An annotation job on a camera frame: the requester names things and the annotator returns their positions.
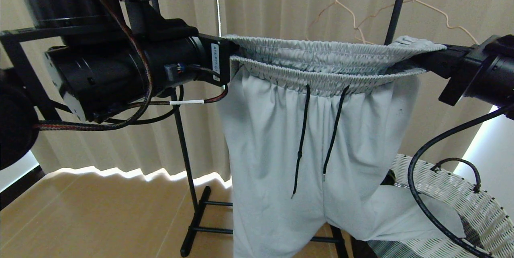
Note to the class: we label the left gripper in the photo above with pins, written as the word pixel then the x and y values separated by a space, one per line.
pixel 120 65

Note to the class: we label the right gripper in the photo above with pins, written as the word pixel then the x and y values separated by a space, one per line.
pixel 490 77

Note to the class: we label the pink clothes hanger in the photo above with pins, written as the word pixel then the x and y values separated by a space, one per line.
pixel 445 16
pixel 353 16

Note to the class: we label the pale grey shorts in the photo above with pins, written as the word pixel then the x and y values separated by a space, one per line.
pixel 273 141

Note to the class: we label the white laundry basket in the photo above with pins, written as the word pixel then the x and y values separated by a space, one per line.
pixel 449 194

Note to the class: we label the beige curtain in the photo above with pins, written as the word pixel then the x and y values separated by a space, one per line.
pixel 273 5

